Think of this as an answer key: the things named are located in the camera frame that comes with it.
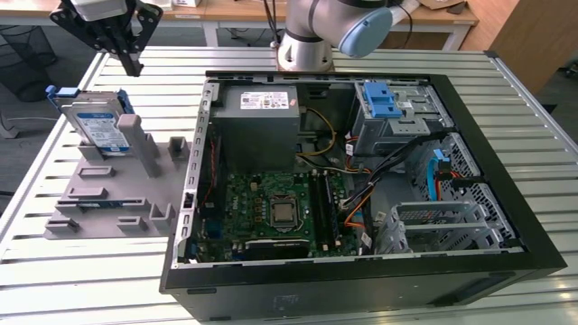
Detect blue plastic drive latch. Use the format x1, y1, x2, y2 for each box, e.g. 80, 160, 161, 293
362, 82, 403, 119

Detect blue data wire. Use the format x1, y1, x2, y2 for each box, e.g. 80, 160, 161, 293
423, 148, 452, 204

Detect metal disk bay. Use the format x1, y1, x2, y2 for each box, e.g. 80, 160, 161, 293
376, 201, 518, 255

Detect metal optical drive cage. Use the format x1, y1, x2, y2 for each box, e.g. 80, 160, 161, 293
351, 81, 455, 158

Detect brown cardboard piece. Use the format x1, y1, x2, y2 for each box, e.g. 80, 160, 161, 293
418, 0, 467, 15

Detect black PC case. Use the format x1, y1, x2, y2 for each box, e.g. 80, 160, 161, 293
157, 70, 569, 322

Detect wooden desk white frame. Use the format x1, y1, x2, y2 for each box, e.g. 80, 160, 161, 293
203, 0, 479, 51
0, 0, 220, 47

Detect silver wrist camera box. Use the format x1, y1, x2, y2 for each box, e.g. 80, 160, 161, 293
71, 0, 127, 21

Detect hard disk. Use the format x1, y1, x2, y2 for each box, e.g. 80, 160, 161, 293
44, 86, 135, 157

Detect silver CPU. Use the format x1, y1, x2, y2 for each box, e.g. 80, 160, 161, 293
272, 202, 298, 227

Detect black RAM slot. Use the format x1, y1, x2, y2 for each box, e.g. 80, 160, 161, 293
308, 170, 330, 252

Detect dark RAM stick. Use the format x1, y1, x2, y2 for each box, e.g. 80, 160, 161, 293
320, 171, 343, 250

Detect black CPU socket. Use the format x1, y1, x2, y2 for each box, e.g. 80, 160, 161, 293
266, 193, 303, 234

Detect orange red power wire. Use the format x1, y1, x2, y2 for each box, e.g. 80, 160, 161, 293
435, 171, 484, 190

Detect grey parts rack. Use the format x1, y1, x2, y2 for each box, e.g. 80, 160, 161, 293
43, 114, 193, 240

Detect green motherboard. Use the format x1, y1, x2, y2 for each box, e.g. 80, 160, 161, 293
193, 169, 362, 263

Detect yellow wire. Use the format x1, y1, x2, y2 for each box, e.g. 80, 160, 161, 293
295, 107, 338, 158

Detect black mesh waste bin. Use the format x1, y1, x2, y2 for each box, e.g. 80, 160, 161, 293
0, 25, 59, 102

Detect black cable bundle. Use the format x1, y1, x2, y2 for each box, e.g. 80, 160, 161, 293
340, 133, 446, 209

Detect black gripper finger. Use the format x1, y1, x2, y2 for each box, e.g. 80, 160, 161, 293
48, 0, 137, 77
127, 2, 164, 77

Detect wooden cabinet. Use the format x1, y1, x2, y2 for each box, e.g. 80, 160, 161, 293
459, 0, 578, 98

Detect orange wire bundle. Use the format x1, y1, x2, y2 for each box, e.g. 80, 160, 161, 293
343, 199, 370, 233

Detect grey power supply unit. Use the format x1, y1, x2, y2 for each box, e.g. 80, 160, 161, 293
209, 84, 303, 173

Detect black graphics card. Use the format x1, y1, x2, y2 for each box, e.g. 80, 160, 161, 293
243, 238, 314, 261

